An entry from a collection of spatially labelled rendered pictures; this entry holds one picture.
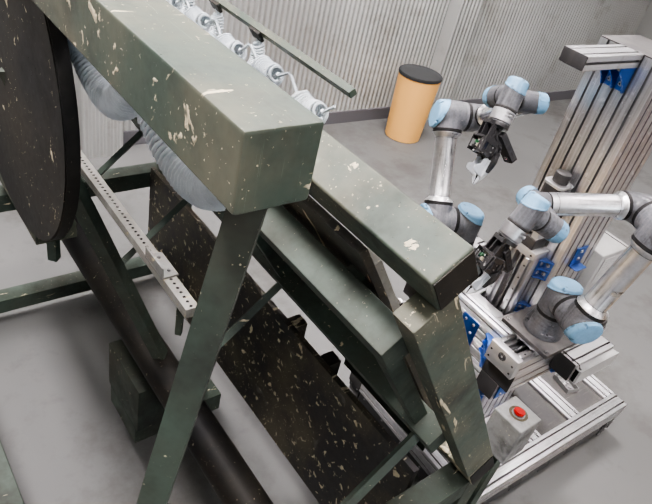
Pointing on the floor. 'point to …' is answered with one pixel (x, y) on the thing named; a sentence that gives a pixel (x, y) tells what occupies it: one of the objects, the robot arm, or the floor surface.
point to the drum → (412, 102)
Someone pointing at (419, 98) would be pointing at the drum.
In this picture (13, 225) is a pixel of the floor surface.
